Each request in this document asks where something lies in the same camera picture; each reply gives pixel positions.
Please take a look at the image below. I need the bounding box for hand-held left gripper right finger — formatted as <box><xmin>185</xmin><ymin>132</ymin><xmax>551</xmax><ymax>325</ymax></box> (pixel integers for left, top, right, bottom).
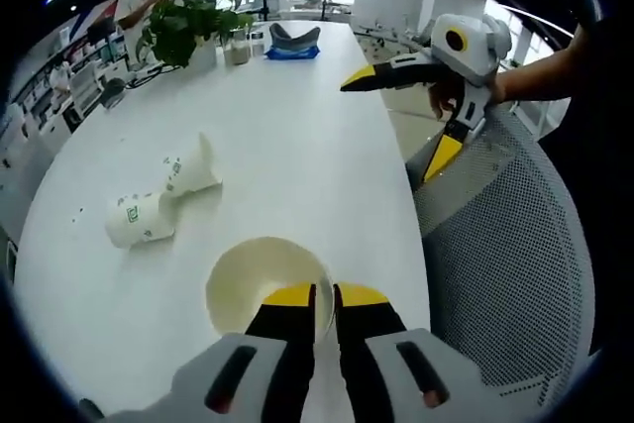
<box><xmin>334</xmin><ymin>282</ymin><xmax>491</xmax><ymax>423</ymax></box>

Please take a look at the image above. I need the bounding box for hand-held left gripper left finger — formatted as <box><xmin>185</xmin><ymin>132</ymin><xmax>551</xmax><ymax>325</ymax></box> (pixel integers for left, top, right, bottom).
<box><xmin>162</xmin><ymin>282</ymin><xmax>318</xmax><ymax>423</ymax></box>

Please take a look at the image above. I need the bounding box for green-printed white paper cup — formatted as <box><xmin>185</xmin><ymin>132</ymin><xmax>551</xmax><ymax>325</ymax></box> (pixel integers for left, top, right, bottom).
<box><xmin>204</xmin><ymin>236</ymin><xmax>334</xmax><ymax>346</ymax></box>
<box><xmin>103</xmin><ymin>191</ymin><xmax>175</xmax><ymax>250</ymax></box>
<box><xmin>158</xmin><ymin>132</ymin><xmax>225</xmax><ymax>199</ymax></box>

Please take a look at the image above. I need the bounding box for person's right hand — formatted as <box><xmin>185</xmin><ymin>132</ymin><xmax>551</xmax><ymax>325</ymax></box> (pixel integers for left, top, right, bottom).
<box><xmin>427</xmin><ymin>68</ymin><xmax>507</xmax><ymax>122</ymax></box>

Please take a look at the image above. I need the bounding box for blue wipes packet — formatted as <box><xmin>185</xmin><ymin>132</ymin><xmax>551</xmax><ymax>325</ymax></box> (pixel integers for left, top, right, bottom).
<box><xmin>264</xmin><ymin>45</ymin><xmax>324</xmax><ymax>63</ymax></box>

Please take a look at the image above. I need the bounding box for white table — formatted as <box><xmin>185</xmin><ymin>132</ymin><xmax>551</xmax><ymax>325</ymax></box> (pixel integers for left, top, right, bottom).
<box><xmin>12</xmin><ymin>19</ymin><xmax>432</xmax><ymax>423</ymax></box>

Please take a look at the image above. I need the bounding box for grey mesh office chair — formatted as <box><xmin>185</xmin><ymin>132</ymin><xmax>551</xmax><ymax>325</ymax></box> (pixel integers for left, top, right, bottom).
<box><xmin>405</xmin><ymin>105</ymin><xmax>595</xmax><ymax>414</ymax></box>

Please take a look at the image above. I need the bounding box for glass jar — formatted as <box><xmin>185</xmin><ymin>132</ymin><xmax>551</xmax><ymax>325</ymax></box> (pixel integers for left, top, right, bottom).
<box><xmin>222</xmin><ymin>28</ymin><xmax>252</xmax><ymax>67</ymax></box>

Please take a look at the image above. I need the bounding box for white plant pot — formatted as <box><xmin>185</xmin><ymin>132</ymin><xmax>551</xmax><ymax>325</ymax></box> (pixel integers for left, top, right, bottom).
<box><xmin>190</xmin><ymin>39</ymin><xmax>218</xmax><ymax>72</ymax></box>

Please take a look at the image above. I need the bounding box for green potted plant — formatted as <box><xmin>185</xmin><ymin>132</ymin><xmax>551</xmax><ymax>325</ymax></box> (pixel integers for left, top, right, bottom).
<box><xmin>136</xmin><ymin>0</ymin><xmax>257</xmax><ymax>70</ymax></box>

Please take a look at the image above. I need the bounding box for white power strip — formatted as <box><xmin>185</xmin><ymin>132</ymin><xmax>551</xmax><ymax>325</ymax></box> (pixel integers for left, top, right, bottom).
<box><xmin>123</xmin><ymin>63</ymin><xmax>167</xmax><ymax>92</ymax></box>

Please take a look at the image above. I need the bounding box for small grey object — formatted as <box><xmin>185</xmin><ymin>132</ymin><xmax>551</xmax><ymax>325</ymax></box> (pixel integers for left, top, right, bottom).
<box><xmin>101</xmin><ymin>77</ymin><xmax>126</xmax><ymax>109</ymax></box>

